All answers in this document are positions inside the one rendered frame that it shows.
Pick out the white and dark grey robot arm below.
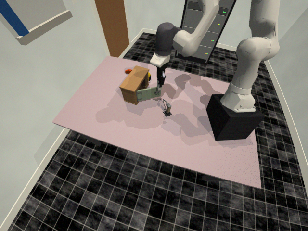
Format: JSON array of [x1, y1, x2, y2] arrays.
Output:
[[150, 0, 280, 113]]

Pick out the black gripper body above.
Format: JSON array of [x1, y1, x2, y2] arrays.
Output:
[[157, 62, 168, 75]]

